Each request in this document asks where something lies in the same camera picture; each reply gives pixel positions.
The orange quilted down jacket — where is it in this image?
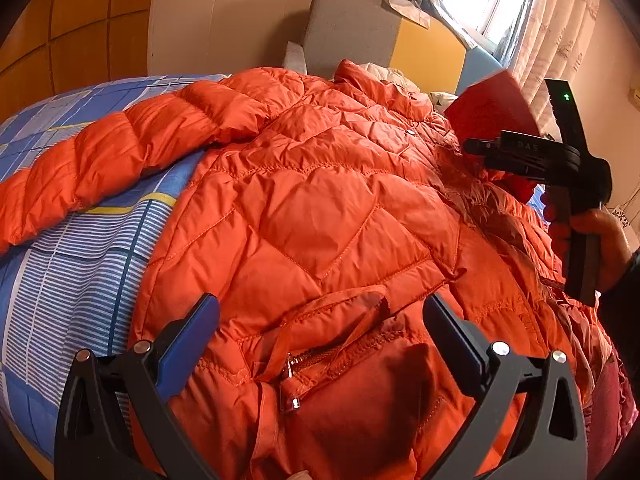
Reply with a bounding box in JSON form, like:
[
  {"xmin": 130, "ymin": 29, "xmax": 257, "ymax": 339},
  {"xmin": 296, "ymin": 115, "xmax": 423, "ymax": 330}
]
[{"xmin": 1, "ymin": 61, "xmax": 637, "ymax": 479}]

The right hand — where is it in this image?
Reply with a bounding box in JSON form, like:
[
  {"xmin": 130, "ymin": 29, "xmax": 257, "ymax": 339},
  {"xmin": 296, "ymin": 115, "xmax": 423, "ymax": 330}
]
[{"xmin": 541, "ymin": 188, "xmax": 632, "ymax": 294}]

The pink patterned curtain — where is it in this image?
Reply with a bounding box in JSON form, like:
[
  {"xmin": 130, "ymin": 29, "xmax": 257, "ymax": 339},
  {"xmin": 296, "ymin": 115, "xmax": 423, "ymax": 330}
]
[{"xmin": 385, "ymin": 0, "xmax": 600, "ymax": 127}]

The white patterned pillow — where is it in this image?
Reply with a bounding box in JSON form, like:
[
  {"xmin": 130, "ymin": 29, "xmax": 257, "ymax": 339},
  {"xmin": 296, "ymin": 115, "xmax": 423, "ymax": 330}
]
[{"xmin": 359, "ymin": 63, "xmax": 458, "ymax": 114}]

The grey yellow blue headboard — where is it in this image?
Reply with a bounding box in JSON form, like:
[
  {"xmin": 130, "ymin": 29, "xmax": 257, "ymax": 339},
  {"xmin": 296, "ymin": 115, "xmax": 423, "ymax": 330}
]
[{"xmin": 302, "ymin": 0, "xmax": 502, "ymax": 96}]

